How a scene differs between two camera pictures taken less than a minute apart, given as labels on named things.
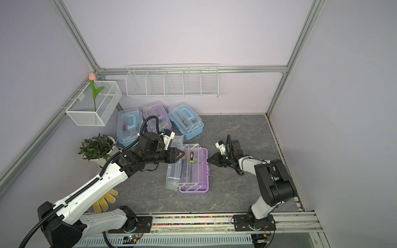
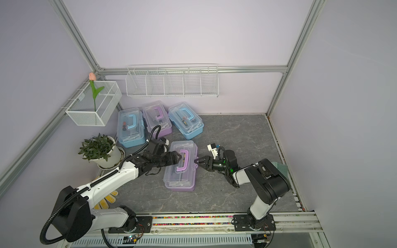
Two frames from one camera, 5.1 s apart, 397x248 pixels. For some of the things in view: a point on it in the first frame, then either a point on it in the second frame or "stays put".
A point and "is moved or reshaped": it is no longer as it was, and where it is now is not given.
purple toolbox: [190, 174] is moved or reshaped
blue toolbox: [130, 121] stays put
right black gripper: [216, 157] -> [208, 167]
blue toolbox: [186, 119] stays put
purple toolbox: [155, 108] stays put
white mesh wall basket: [81, 110] stays put
